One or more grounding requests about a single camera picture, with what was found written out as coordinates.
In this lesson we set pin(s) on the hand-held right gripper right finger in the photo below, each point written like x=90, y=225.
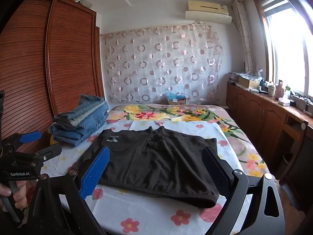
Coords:
x=216, y=170

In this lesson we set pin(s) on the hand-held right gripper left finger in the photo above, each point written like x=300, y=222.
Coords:
x=95, y=170

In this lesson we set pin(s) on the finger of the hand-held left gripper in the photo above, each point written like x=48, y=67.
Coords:
x=50, y=150
x=30, y=137

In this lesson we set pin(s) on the black pants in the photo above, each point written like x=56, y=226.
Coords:
x=159, y=161

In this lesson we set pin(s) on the person's left hand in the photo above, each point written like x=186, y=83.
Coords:
x=21, y=195

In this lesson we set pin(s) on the yellow object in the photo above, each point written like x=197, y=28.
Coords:
x=52, y=139

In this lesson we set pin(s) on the blue denim jeans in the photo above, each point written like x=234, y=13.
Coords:
x=73, y=135

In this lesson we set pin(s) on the pink floral quilt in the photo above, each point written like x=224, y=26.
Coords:
x=195, y=112

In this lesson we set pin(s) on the faded light blue jeans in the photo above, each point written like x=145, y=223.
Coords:
x=90, y=102

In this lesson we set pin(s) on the long wooden cabinet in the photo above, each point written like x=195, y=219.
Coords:
x=254, y=112

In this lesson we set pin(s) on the slatted wooden wardrobe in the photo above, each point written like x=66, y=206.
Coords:
x=49, y=66

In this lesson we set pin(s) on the white floral bed sheet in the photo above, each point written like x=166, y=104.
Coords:
x=151, y=217

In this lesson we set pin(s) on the cardboard box with blue bags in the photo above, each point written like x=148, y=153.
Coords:
x=178, y=99

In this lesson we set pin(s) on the wooden chair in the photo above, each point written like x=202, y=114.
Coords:
x=297, y=146

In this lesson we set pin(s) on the open cardboard box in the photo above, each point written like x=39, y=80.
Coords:
x=248, y=83

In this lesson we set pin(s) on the white tissue box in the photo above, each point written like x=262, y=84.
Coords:
x=284, y=101

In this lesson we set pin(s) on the white jar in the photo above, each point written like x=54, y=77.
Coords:
x=271, y=90

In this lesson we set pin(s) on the pink bottle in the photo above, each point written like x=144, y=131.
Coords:
x=280, y=89

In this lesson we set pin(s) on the sheer circle-pattern curtain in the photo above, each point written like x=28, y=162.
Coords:
x=161, y=63

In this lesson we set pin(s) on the patterned window curtain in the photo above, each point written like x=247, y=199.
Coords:
x=244, y=36

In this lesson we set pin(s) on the wood-framed window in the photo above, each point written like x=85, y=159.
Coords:
x=286, y=44

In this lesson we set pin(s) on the white air conditioner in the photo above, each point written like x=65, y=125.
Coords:
x=207, y=13

